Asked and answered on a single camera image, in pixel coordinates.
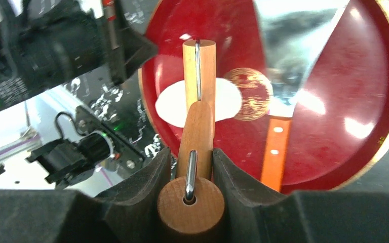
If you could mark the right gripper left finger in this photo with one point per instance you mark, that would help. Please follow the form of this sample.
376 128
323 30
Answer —
129 209

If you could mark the wooden double-ended pastry roller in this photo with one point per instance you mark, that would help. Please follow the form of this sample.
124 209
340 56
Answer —
191 207

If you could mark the metal scraper wooden handle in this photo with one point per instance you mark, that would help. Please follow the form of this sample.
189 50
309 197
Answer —
294 34

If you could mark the red round lacquer plate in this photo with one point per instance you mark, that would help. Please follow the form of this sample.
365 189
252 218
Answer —
340 127

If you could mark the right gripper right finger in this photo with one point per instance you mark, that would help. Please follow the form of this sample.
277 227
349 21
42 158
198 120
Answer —
254 212

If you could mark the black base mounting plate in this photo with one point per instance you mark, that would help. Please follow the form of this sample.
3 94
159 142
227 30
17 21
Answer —
126 159

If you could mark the white dough lump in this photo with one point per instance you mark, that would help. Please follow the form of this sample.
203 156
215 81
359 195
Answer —
171 102

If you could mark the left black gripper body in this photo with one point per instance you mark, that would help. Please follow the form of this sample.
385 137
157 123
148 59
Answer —
65 42

